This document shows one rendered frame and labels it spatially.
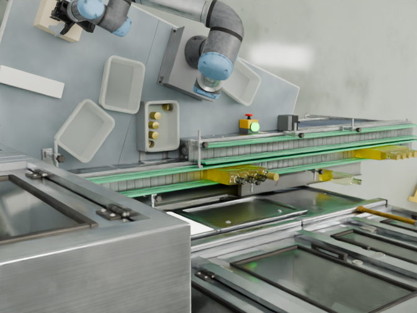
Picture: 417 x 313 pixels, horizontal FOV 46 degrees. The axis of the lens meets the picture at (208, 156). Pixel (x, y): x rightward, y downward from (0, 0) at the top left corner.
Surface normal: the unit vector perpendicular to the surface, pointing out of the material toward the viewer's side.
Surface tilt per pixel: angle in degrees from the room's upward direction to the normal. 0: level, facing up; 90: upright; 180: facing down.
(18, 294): 0
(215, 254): 0
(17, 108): 0
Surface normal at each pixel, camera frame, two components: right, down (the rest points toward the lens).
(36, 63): 0.59, 0.13
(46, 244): 0.00, -0.99
